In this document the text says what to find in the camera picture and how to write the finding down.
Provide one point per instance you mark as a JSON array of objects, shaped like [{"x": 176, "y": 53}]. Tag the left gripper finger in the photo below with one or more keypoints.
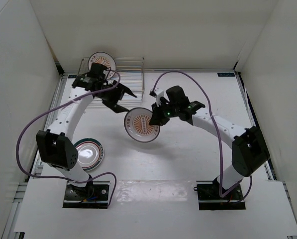
[
  {"x": 122, "y": 89},
  {"x": 112, "y": 104}
]

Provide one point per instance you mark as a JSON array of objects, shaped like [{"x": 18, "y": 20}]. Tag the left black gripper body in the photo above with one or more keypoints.
[{"x": 112, "y": 95}]

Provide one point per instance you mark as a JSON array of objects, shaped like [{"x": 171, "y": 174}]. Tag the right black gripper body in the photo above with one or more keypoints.
[{"x": 170, "y": 110}]

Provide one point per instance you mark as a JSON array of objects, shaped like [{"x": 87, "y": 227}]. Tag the metal wire dish rack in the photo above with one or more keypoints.
[{"x": 132, "y": 76}]

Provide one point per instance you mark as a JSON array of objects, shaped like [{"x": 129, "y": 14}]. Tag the orange sunburst plate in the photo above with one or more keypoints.
[
  {"x": 137, "y": 125},
  {"x": 104, "y": 59}
]

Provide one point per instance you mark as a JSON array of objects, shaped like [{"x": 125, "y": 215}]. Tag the green rimmed white plate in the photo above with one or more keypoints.
[{"x": 90, "y": 153}]

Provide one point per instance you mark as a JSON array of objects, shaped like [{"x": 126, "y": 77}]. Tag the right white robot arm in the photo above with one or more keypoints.
[{"x": 249, "y": 150}]

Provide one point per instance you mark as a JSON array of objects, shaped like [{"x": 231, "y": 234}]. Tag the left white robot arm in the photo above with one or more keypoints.
[{"x": 55, "y": 143}]

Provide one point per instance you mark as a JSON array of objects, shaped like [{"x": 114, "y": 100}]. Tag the blue label right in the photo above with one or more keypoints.
[{"x": 226, "y": 74}]

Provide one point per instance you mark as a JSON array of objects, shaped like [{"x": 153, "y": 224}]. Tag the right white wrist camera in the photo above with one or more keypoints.
[{"x": 157, "y": 94}]

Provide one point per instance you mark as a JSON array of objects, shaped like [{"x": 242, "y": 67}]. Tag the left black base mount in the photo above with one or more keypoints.
[{"x": 90, "y": 197}]

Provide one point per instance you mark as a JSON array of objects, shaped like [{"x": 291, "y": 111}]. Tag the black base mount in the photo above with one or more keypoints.
[
  {"x": 209, "y": 199},
  {"x": 90, "y": 197}
]

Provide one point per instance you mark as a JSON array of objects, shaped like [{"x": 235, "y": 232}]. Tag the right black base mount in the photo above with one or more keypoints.
[{"x": 209, "y": 199}]

